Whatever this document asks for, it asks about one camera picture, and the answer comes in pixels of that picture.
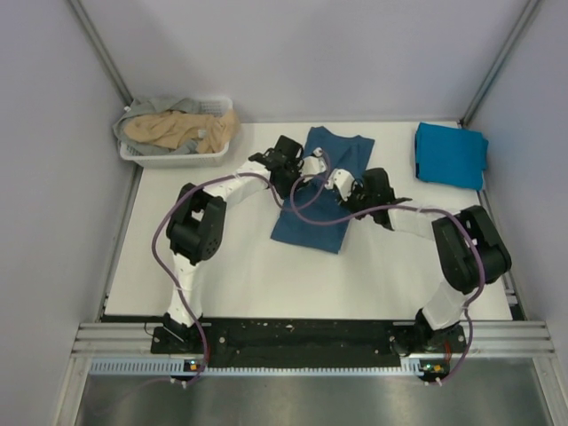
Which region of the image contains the light blue cable duct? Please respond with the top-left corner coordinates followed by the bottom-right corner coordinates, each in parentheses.
top-left (89, 357), bottom-right (446, 378)

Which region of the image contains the beige t shirt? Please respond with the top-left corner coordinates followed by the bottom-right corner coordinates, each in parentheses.
top-left (124, 109), bottom-right (241, 154)

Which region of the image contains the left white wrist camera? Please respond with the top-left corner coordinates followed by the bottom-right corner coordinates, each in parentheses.
top-left (301, 147), bottom-right (331, 176)

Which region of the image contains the folded bright blue t shirt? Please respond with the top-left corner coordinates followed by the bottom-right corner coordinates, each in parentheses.
top-left (414, 122), bottom-right (488, 191)

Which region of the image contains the dark blue t shirt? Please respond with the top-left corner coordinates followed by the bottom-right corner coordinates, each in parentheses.
top-left (271, 126), bottom-right (375, 254)

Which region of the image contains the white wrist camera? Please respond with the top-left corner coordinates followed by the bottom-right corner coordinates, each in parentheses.
top-left (301, 147), bottom-right (331, 176)
top-left (325, 169), bottom-right (355, 201)

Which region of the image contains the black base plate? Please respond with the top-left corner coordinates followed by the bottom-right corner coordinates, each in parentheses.
top-left (151, 317), bottom-right (466, 369)

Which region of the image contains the aluminium frame post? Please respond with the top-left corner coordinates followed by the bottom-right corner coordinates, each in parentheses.
top-left (66, 0), bottom-right (133, 106)
top-left (458, 0), bottom-right (544, 128)

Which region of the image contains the grey t shirt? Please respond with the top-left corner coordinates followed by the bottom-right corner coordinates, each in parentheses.
top-left (113, 97), bottom-right (201, 156)

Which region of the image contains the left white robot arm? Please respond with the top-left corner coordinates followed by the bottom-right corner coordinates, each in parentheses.
top-left (160, 136), bottom-right (304, 352)

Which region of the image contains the left aluminium frame post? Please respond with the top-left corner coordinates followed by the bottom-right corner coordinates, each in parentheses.
top-left (66, 0), bottom-right (133, 106)

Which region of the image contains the right aluminium frame post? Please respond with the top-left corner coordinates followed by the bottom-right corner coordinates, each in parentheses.
top-left (458, 0), bottom-right (544, 128)

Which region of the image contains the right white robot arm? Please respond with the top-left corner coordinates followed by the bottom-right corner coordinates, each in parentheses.
top-left (326, 168), bottom-right (512, 355)

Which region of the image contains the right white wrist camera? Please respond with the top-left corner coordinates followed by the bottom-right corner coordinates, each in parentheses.
top-left (325, 169), bottom-right (355, 201)

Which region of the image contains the white plastic basket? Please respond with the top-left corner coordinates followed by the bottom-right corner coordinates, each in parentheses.
top-left (113, 96), bottom-right (233, 169)

